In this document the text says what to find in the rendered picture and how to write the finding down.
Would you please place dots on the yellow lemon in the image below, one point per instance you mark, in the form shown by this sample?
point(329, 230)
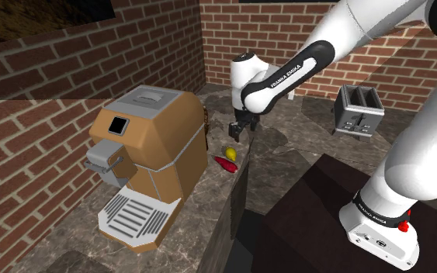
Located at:
point(230, 152)

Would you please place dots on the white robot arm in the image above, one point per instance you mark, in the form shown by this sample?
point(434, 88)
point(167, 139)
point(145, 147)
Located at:
point(422, 158)

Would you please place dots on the grey toaster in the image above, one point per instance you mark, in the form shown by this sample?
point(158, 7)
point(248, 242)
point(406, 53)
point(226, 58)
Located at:
point(358, 113)

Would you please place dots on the red chili pepper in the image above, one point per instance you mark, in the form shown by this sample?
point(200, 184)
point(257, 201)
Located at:
point(226, 164)

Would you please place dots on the dark robot stand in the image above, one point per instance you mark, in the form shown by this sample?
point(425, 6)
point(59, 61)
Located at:
point(309, 227)

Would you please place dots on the dark wall picture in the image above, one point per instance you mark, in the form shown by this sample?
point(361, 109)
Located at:
point(32, 17)

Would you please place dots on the brown and grey coffee machine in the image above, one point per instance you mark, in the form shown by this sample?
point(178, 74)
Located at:
point(153, 151)

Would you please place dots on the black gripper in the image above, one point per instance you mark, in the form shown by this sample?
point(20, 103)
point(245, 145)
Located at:
point(245, 118)

